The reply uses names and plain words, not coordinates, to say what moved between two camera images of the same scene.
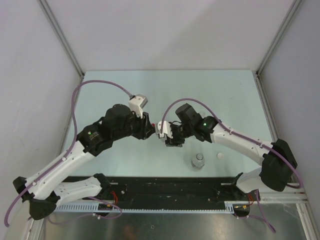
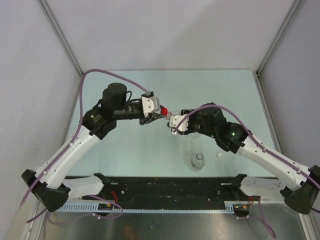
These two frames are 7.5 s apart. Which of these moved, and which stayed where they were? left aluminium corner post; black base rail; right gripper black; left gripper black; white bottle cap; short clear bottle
Moved: left gripper black; right gripper black
Stayed: white bottle cap; left aluminium corner post; short clear bottle; black base rail
